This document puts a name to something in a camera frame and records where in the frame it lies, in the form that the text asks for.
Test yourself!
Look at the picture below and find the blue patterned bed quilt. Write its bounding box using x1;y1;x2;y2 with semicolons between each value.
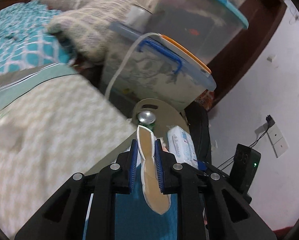
0;63;178;240

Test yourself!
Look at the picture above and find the white charging cable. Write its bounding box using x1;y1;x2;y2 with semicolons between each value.
104;32;163;99

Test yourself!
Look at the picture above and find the clear bin orange lid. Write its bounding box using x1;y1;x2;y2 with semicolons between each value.
100;22;217;111

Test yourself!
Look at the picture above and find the wet wipes pack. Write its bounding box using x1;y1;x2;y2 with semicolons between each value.
167;126;198;169

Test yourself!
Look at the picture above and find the folded patterned comforter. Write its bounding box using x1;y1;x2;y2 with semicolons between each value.
47;0;139;62

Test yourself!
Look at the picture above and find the white beige shoe insole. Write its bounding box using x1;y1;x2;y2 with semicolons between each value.
136;125;171;215

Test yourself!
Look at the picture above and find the clear bin teal lid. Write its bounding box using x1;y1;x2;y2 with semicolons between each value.
146;0;248;64

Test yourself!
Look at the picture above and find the beige round stool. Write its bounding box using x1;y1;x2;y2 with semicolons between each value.
132;98;190;148

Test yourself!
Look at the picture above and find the black chair back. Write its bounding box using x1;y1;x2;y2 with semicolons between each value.
185;101;212;164

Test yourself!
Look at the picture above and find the white wall socket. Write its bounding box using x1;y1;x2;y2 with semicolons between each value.
266;124;289;158

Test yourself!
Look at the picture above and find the teal patterned blanket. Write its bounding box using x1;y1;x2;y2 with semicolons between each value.
0;1;73;75

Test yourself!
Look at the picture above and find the black power cable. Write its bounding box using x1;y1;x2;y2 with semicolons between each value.
217;114;276;172

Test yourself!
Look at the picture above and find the black device green light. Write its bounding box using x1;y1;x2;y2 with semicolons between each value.
229;144;261;195

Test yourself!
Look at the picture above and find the green can on stool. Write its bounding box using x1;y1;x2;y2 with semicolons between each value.
137;111;156;131

